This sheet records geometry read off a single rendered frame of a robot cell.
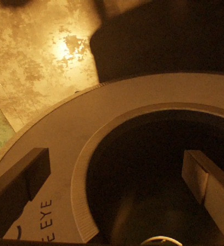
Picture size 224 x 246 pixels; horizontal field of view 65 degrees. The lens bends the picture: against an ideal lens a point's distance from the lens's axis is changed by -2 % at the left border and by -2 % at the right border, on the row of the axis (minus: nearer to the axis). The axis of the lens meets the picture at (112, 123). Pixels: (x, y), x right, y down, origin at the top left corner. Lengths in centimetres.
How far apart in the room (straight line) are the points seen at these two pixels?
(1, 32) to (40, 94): 44
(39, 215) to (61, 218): 6
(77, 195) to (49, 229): 9
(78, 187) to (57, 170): 9
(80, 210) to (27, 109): 116
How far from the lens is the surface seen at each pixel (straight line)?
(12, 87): 144
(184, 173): 17
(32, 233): 47
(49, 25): 116
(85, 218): 43
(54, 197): 49
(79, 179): 49
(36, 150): 17
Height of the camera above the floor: 107
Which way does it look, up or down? 51 degrees down
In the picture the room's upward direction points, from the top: 174 degrees counter-clockwise
